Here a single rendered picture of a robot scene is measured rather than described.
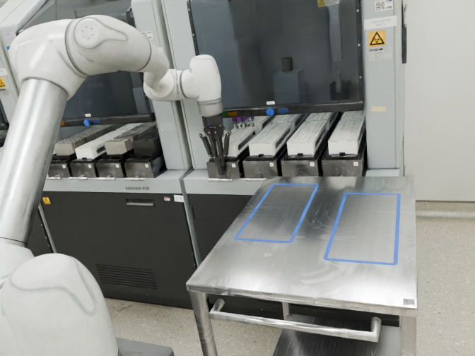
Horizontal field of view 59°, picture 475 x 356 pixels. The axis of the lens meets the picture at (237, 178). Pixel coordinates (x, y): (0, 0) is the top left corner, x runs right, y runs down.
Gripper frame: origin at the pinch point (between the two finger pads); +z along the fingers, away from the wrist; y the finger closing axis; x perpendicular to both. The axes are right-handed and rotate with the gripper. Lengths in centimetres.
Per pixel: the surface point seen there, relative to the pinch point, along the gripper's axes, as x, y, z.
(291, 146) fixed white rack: -6.1, -27.3, -5.1
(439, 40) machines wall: -122, -82, -25
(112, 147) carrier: -10, 57, -6
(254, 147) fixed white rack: -6.1, -12.5, -4.9
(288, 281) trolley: 71, -46, -2
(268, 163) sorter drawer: -2.5, -19.0, 0.2
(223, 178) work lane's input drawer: 1.8, -1.5, 4.5
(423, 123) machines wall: -123, -75, 20
